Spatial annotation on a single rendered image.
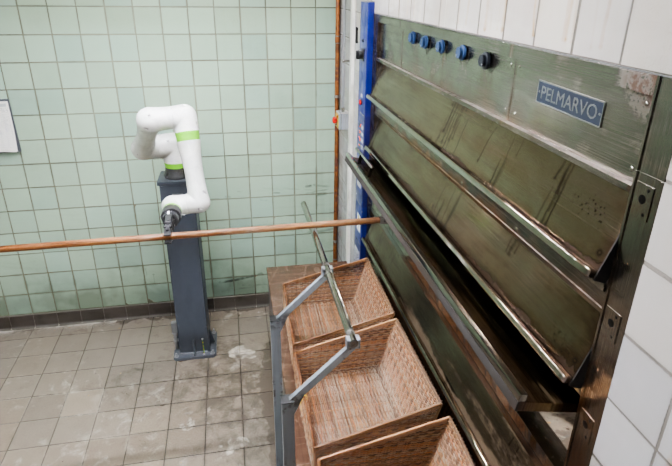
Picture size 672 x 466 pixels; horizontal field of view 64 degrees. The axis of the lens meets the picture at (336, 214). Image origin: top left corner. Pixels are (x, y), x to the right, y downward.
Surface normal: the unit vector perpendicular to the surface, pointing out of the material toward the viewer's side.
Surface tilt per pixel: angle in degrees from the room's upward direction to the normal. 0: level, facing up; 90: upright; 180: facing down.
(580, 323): 70
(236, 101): 90
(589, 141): 90
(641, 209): 90
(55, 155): 90
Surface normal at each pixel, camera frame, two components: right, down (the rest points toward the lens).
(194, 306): 0.18, 0.39
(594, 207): -0.92, -0.25
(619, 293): -0.98, 0.07
